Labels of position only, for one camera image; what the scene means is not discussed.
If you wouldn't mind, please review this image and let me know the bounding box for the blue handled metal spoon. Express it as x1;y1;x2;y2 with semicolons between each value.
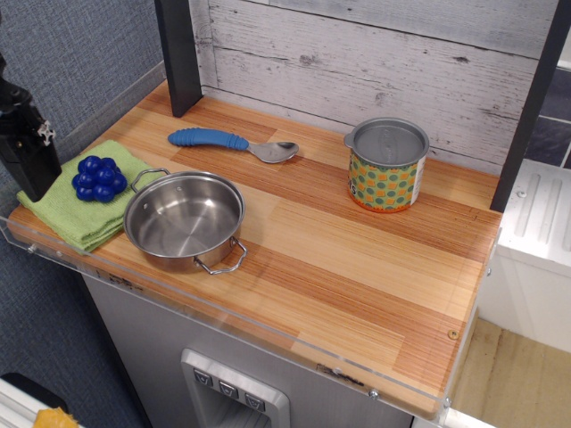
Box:
168;128;300;164

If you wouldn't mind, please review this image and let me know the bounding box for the dark right shelf post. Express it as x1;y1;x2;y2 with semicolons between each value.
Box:
490;0;570;213

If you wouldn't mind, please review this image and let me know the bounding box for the yellow object at corner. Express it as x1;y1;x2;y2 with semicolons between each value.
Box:
32;407;79;428

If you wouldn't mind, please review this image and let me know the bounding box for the dark shelf post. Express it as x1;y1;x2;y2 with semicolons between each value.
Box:
490;0;570;213
154;0;203;118

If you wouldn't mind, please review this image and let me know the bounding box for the blue bumpy ball toy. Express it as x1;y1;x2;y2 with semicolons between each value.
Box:
71;155;128;203

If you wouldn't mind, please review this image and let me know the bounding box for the dotted can with grey lid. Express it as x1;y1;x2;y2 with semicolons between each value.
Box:
344;118;429;213

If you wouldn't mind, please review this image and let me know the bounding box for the clear acrylic table guard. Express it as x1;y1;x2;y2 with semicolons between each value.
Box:
6;208;500;419

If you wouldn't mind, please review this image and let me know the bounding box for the silver dispenser panel with buttons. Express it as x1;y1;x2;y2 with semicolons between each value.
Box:
180;348;292;427

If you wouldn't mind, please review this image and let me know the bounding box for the grey toy fridge cabinet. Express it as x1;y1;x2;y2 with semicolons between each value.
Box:
85;277;413;427

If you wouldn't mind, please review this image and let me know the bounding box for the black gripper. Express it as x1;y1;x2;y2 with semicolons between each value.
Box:
1;55;62;201

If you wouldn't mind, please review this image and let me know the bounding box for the white toy sink unit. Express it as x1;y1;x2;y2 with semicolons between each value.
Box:
477;160;570;351

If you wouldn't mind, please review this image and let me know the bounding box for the green folded cloth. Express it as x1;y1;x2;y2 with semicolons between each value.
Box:
16;140;150;251

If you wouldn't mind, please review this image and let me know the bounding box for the silver steel pot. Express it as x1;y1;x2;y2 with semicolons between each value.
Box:
123;168;248;276

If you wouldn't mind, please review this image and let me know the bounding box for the dark left shelf post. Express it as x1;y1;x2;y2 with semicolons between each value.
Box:
154;0;203;118

